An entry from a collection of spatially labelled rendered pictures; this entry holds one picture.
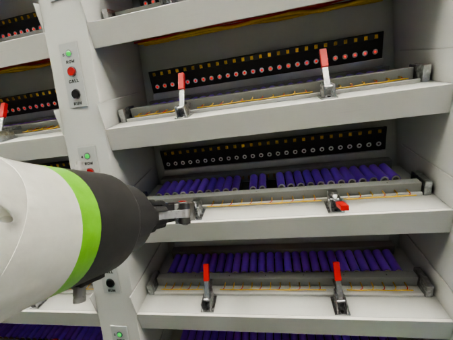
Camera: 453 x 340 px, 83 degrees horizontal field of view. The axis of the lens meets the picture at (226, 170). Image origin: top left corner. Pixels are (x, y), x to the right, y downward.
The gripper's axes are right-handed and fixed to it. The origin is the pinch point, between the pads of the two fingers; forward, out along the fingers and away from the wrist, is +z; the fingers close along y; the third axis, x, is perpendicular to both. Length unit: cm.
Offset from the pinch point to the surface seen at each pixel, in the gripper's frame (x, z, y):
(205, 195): 2.5, 11.0, 1.4
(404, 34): 33, 13, 45
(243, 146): 14.2, 19.4, 9.4
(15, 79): 41, 16, -56
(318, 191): 1.7, 10.9, 24.5
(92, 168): 9.5, 3.4, -20.1
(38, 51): 33.6, -1.6, -28.2
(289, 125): 13.7, 3.5, 19.8
